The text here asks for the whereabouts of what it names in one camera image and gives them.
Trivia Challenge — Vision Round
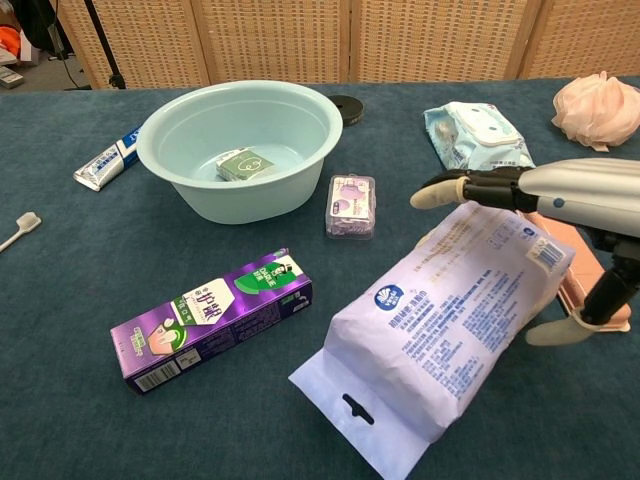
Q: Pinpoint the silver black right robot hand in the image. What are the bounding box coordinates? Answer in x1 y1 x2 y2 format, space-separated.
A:
409 158 640 347

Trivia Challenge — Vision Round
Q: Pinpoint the large lavender tissue pack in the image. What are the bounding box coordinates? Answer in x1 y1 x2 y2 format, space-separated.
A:
288 199 577 480

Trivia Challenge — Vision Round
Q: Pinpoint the green soap bar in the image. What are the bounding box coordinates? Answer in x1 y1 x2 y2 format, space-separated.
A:
215 147 276 182

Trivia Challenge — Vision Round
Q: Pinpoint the purple toothpaste box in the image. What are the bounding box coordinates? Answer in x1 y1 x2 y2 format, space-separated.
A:
109 246 314 396

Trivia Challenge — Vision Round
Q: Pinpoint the light blue plastic basin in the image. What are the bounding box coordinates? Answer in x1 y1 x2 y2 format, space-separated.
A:
135 80 345 225

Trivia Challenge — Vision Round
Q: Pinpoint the white blue toothpaste tube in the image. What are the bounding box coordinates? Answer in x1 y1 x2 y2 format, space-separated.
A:
72 127 142 193

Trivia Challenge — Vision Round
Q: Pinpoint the pink toothbrush case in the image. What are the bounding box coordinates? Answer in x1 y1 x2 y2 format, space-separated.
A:
519 209 633 334

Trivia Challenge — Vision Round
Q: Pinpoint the pink bath loofah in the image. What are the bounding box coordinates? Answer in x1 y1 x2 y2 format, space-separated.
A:
551 70 640 153

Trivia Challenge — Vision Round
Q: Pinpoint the blue wet wipes pack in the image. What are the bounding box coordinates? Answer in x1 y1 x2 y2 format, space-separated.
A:
423 101 536 174

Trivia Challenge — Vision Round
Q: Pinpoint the clear purple floss pick box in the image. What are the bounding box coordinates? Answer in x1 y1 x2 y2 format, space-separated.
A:
325 174 378 240

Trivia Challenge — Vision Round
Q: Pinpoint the black round disc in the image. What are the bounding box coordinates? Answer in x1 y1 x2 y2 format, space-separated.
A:
327 94 366 126

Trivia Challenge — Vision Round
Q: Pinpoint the woven wooden folding screen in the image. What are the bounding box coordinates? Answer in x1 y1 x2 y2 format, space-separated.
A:
49 0 640 90

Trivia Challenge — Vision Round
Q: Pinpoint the teal table cloth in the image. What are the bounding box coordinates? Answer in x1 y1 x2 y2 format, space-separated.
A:
0 75 640 480

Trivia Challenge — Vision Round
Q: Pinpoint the black tripod stand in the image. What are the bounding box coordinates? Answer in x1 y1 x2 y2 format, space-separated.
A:
82 0 127 90

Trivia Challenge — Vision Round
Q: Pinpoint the white toothbrush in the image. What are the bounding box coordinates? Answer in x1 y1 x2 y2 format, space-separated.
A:
0 211 43 254

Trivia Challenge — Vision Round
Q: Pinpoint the white cardboard box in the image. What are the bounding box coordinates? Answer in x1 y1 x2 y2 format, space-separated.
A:
17 29 47 66

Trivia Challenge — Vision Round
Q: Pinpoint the orange item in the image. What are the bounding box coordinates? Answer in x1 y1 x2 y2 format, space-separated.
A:
0 25 22 56

